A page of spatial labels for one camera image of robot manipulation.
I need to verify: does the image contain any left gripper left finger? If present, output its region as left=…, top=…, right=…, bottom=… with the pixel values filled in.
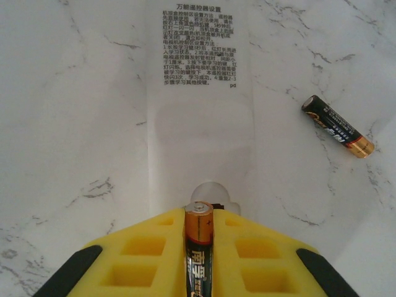
left=41, top=207, right=186, bottom=297

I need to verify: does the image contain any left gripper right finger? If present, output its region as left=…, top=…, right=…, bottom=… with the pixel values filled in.
left=212, top=209, right=361, bottom=297

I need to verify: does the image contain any black gold AAA battery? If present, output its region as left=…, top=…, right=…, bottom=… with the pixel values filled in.
left=184, top=200, right=214, bottom=297
left=301, top=94, right=376, bottom=160

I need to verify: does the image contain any white remote control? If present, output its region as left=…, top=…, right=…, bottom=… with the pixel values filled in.
left=144, top=0, right=260, bottom=223

